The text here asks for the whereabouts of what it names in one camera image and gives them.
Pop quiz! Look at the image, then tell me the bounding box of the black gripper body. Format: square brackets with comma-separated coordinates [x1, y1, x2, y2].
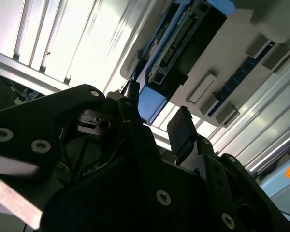
[40, 102, 220, 232]

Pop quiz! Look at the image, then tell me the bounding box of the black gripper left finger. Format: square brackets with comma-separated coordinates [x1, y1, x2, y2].
[0, 79, 172, 210]

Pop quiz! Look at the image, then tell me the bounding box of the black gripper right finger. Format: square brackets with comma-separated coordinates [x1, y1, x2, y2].
[166, 105, 288, 232]

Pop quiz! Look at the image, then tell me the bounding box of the hard disk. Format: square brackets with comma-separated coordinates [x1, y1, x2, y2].
[134, 0, 235, 126]

